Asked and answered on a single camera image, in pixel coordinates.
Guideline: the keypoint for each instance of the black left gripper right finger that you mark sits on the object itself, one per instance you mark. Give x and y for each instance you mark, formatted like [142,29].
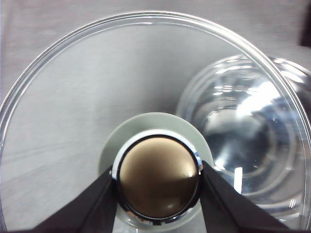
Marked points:
[225,210]

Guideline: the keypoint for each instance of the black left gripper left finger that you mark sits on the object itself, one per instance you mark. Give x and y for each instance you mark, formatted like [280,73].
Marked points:
[93,210]

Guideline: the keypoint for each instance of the glass steamer lid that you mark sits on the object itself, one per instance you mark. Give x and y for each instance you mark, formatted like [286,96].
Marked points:
[151,97]

